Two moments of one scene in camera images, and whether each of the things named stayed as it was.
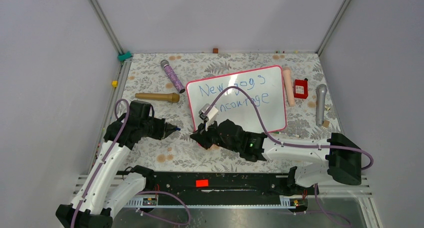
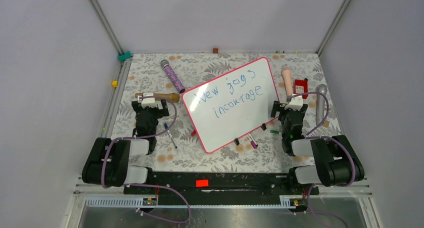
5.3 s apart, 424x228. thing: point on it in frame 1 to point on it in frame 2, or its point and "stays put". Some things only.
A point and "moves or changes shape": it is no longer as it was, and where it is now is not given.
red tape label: x=202 y=183 stays put
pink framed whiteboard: x=265 y=88 moves or changes shape
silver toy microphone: x=321 y=90 stays put
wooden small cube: x=326 y=123 stays put
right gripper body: x=212 y=127 to x=278 y=107
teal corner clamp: x=122 y=57 stays put
